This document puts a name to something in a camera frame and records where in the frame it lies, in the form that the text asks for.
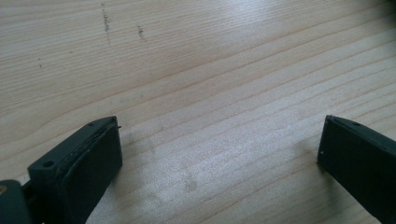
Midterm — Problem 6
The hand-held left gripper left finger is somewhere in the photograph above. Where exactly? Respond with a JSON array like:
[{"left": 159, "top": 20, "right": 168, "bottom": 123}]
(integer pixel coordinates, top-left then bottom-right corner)
[{"left": 23, "top": 115, "right": 123, "bottom": 224}]

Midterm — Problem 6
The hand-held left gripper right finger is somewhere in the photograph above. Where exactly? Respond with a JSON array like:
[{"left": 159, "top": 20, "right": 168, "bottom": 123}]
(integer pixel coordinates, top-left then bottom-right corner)
[{"left": 317, "top": 114, "right": 396, "bottom": 224}]

